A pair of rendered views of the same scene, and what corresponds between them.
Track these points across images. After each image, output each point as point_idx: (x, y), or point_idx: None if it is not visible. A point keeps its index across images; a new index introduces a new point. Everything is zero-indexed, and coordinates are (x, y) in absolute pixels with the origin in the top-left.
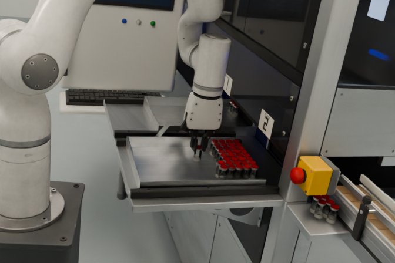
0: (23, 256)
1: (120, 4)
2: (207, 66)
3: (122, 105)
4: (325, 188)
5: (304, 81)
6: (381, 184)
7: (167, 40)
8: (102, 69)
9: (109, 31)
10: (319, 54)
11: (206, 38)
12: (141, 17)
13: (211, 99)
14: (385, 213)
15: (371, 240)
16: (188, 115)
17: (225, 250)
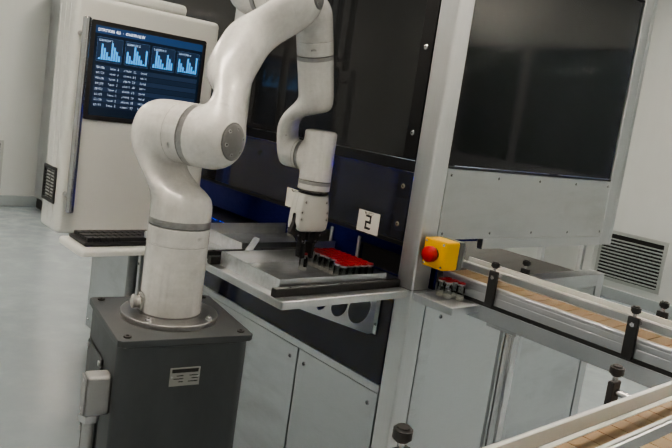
0: (202, 354)
1: None
2: (319, 159)
3: None
4: (455, 262)
5: (418, 165)
6: None
7: (189, 166)
8: (111, 205)
9: (122, 156)
10: (434, 136)
11: (317, 131)
12: None
13: (322, 195)
14: (511, 275)
15: (506, 301)
16: (299, 215)
17: (318, 390)
